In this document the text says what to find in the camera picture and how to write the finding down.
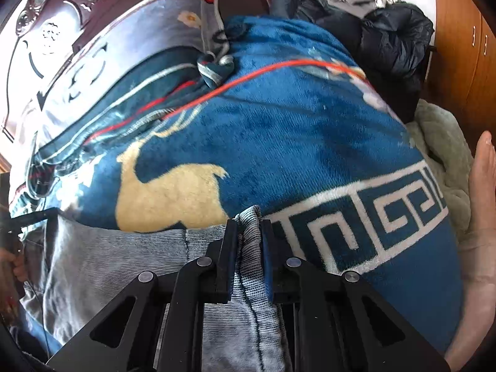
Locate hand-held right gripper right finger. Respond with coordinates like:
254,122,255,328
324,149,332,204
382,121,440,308
261,219,451,372

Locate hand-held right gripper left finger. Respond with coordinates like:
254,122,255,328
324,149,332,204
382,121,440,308
46,219,238,372

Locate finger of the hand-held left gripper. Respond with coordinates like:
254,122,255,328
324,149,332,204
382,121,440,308
10,207,60,228

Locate grey denim pants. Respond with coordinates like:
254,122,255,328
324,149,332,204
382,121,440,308
10,205,295,372

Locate blue deer print blanket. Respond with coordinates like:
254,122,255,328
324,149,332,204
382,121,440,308
8,15,463,357

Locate carved dark wooden headboard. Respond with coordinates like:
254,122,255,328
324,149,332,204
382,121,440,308
0,0,283,171

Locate pale green fleece blanket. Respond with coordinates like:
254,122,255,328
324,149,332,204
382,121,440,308
406,100,476,243

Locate person's bare foot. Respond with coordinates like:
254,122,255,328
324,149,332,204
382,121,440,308
445,131,496,365

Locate dark clothes pile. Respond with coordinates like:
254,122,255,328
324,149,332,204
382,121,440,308
271,0,435,125

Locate brown wooden wardrobe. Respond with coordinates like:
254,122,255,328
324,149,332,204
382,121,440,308
420,0,496,156

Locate red cable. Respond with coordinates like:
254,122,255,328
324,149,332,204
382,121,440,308
83,59,367,146

